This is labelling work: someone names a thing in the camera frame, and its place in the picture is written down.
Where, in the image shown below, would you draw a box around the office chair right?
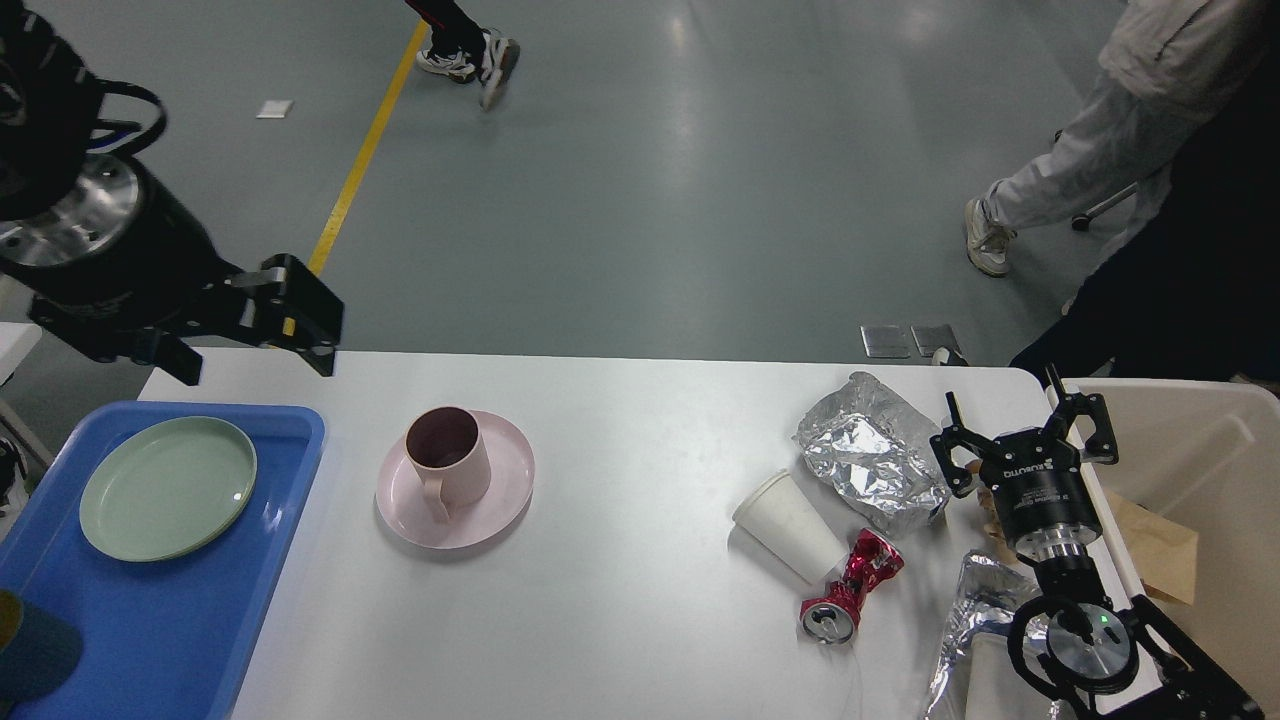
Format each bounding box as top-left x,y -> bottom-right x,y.
1070,183 -> 1138,232

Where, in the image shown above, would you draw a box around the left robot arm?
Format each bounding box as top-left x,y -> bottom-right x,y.
1,1 -> 344,386

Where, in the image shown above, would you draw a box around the pink plate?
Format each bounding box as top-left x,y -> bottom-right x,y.
376,410 -> 535,551

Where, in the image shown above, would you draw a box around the floor outlet plate right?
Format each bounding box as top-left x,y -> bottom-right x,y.
910,324 -> 963,360

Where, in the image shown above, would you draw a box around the crumpled foil large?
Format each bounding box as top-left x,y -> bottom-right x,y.
794,372 -> 951,538

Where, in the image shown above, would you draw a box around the green plate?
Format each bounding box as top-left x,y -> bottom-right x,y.
79,416 -> 259,562

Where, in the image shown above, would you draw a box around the floor outlet plate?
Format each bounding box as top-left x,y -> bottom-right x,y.
910,324 -> 963,360
860,325 -> 914,359

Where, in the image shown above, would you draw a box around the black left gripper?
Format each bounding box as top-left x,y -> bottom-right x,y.
1,154 -> 346,386

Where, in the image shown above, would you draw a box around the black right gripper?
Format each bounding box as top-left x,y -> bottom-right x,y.
929,363 -> 1120,553

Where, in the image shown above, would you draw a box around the crumpled foil small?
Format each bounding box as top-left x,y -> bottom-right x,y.
920,551 -> 1075,719

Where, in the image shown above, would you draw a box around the beige plastic bin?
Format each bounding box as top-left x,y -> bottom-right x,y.
1065,378 -> 1279,719

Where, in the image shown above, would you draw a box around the white side table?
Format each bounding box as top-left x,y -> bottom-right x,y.
0,322 -> 51,471

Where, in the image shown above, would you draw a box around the crushed red can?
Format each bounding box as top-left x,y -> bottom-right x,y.
799,528 -> 905,644

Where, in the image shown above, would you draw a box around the blue plastic tray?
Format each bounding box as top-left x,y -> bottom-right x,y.
1,401 -> 325,719

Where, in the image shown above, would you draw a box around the person in jeans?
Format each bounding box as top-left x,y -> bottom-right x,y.
1011,53 -> 1279,383

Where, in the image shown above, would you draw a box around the walking person dark trousers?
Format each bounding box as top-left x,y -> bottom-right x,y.
406,1 -> 521,111

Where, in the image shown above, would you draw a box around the pink mug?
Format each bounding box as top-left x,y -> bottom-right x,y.
404,406 -> 492,523

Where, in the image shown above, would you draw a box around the dark green mug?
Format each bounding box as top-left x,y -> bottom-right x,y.
1,589 -> 83,705

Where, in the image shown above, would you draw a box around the person in white trousers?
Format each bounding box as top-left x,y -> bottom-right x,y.
964,1 -> 1271,277

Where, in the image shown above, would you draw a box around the brown paper bag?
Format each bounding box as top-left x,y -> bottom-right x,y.
1103,489 -> 1199,606

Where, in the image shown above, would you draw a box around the floor outlet plate left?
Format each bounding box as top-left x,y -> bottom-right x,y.
860,325 -> 914,359

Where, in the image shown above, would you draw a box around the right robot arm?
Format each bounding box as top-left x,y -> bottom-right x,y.
931,368 -> 1265,719

